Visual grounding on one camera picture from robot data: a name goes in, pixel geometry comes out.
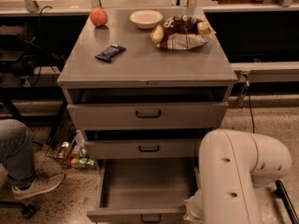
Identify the black office chair base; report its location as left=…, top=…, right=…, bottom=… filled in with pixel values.
left=0, top=201, right=36, bottom=219

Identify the grey metal drawer cabinet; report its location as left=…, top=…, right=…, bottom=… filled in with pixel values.
left=57, top=7, right=239, bottom=182

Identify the black floor cable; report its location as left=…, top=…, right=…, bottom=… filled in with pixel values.
left=242, top=77, right=257, bottom=134

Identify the person leg in jeans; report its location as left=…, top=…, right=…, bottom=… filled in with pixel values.
left=0, top=119, right=36, bottom=189

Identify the grey sneaker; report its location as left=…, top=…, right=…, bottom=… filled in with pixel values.
left=12, top=173, right=64, bottom=200

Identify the wire basket with items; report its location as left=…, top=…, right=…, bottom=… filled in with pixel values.
left=46, top=131, right=95, bottom=170

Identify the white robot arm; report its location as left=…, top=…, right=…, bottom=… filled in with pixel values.
left=184, top=129, right=292, bottom=224

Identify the grey drawer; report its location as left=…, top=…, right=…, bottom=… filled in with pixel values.
left=87, top=158, right=198, bottom=224
left=67, top=102, right=228, bottom=131
left=84, top=139, right=200, bottom=159

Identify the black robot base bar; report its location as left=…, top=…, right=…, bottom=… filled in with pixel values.
left=275, top=180, right=299, bottom=224

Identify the red apple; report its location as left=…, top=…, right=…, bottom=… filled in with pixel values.
left=90, top=7, right=108, bottom=27

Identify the grey middle drawer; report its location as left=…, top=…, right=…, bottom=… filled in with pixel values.
left=84, top=139, right=200, bottom=159

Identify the white bowl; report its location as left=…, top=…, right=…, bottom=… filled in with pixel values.
left=130, top=10, right=163, bottom=29

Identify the dark blue snack bar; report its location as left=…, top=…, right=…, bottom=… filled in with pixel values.
left=95, top=45, right=125, bottom=63

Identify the grey top drawer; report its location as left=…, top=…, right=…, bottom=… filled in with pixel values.
left=67, top=102, right=228, bottom=131

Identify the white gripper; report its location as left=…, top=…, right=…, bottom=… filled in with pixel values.
left=183, top=196, right=204, bottom=222

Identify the grey bottom drawer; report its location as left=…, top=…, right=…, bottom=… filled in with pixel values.
left=87, top=158, right=198, bottom=224

